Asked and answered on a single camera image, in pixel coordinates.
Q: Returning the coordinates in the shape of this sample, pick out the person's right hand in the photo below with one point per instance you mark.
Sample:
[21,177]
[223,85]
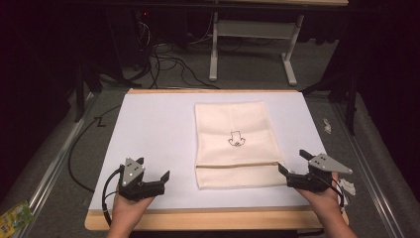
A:
[327,201]

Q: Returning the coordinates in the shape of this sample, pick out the small white scrap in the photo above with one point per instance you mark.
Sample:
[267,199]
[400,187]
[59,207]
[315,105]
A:
[327,126]

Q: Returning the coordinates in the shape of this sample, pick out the green yellow packet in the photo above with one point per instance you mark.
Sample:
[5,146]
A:
[15,218]

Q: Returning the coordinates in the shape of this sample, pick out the metal floor rail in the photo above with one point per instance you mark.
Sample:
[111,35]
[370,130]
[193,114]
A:
[366,172]
[52,168]

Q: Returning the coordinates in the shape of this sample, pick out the cream cloth bag with print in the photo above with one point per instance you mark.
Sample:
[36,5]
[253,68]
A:
[231,122]

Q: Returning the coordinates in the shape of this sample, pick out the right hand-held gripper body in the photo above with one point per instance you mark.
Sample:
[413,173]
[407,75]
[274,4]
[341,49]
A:
[318,177]

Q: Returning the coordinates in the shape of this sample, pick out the crumpled white paper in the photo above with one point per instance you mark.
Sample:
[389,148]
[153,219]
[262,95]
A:
[348,186]

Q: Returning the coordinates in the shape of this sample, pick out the black stand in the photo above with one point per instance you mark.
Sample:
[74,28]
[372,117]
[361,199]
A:
[79,92]
[351,99]

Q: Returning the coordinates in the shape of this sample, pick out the white table mat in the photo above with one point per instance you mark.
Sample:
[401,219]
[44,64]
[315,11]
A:
[155,132]

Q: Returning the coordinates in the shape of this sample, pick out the white metal desk frame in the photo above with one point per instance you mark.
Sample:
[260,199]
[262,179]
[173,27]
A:
[257,29]

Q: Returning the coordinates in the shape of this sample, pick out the person's left hand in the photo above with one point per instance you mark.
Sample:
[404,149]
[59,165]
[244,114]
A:
[128,211]

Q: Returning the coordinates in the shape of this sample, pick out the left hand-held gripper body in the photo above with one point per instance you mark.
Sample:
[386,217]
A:
[132,173]

